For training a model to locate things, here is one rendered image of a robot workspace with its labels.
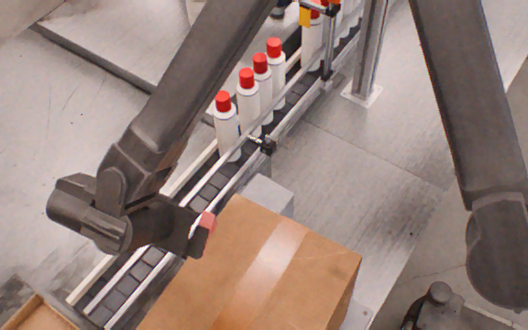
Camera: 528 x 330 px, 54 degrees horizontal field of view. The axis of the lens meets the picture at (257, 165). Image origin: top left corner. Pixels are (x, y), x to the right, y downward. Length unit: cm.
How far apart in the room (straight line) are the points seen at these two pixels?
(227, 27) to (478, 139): 26
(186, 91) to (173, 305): 38
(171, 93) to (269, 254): 36
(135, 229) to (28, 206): 73
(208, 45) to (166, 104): 8
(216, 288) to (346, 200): 51
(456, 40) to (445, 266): 172
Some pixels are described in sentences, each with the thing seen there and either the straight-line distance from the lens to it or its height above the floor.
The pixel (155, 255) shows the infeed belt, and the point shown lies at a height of 88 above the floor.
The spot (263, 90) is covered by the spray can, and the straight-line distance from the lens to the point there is 120.
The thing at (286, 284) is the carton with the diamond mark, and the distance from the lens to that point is 82.
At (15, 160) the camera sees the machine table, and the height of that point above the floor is 83.
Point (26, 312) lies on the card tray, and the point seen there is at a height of 85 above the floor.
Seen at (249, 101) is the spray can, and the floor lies 102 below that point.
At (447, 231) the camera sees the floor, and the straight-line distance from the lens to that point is 223.
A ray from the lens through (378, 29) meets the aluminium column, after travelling 127.
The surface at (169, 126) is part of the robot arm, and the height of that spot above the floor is 144.
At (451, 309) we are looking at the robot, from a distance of 177.
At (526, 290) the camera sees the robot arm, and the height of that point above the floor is 145.
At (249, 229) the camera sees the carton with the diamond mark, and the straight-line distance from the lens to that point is 86.
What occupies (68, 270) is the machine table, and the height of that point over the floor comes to 83.
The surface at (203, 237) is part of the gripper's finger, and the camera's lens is 74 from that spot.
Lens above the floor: 188
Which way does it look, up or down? 55 degrees down
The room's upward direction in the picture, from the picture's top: 4 degrees counter-clockwise
